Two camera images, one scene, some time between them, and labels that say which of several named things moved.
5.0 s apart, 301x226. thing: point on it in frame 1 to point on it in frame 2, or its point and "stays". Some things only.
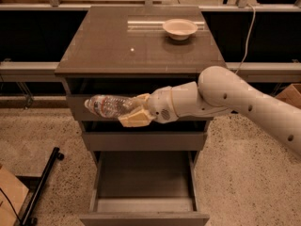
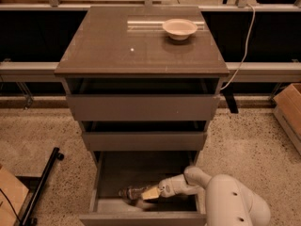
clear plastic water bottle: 110,105 to 133,193
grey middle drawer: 145,140 stays
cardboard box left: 16,193 stays
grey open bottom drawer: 144,188 stays
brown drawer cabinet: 145,174 stays
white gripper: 160,104 to 168,185
